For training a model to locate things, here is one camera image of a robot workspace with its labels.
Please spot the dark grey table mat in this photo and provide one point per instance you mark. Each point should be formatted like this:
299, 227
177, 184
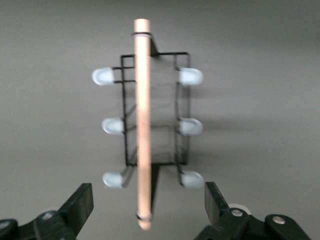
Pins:
262, 100

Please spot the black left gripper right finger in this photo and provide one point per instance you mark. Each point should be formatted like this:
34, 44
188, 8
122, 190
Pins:
225, 225

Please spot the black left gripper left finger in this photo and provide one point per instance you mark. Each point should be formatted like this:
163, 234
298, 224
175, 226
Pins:
62, 222

